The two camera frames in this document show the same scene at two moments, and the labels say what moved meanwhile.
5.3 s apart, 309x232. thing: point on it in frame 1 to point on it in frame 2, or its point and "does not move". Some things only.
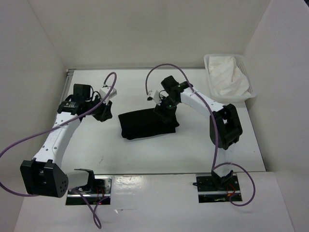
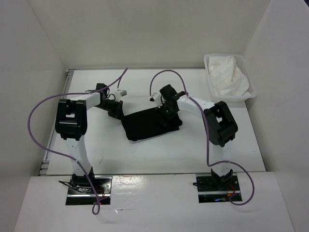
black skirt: x=145 y=123 does not move
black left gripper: x=106 y=113 to x=118 y=112
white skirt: x=226 y=78 does not move
